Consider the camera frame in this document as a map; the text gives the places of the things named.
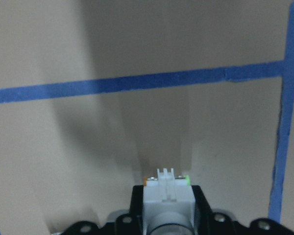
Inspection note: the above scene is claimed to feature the grey push button switch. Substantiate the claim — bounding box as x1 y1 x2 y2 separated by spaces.
143 167 196 235

